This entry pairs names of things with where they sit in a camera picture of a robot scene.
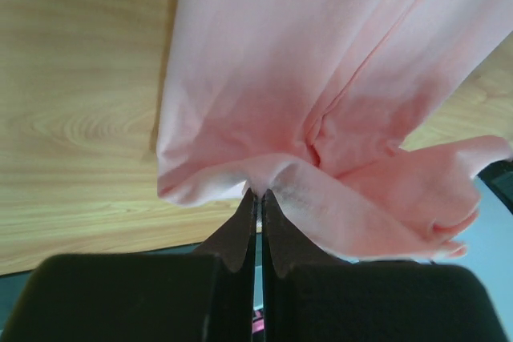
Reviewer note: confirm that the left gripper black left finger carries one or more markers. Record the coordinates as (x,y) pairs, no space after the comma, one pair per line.
(203,295)

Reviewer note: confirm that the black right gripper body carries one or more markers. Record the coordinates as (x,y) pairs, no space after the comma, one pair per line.
(498,176)

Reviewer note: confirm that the pink t-shirt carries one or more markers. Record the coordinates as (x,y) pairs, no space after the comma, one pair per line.
(312,99)

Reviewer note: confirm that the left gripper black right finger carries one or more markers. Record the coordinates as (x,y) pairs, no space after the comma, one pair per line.
(310,295)

